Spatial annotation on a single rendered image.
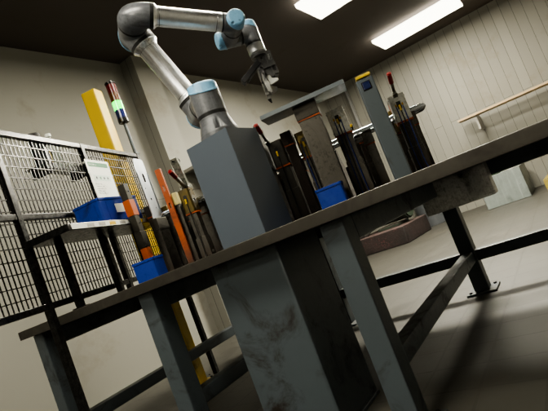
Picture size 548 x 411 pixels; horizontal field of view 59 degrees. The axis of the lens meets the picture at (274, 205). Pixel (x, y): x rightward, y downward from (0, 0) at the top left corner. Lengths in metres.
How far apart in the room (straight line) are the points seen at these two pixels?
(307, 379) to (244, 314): 0.31
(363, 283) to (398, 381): 0.30
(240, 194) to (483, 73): 7.05
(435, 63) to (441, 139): 1.23
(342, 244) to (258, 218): 0.37
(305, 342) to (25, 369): 2.37
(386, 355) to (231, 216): 0.71
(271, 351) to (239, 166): 0.65
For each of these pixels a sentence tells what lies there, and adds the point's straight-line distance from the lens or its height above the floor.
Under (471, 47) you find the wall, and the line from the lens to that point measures 8.57.
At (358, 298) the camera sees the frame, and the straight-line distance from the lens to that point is 1.47.
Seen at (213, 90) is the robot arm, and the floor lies 1.27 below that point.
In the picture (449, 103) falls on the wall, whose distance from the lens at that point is 8.53.
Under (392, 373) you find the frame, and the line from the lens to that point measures 1.52.
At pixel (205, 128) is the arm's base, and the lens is 1.83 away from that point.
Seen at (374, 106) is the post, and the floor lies 1.02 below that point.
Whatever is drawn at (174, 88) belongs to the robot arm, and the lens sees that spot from 2.03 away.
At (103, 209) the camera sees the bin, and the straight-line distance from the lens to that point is 2.44.
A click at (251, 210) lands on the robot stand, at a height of 0.79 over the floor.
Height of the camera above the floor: 0.66
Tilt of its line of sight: 4 degrees up
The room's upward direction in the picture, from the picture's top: 21 degrees counter-clockwise
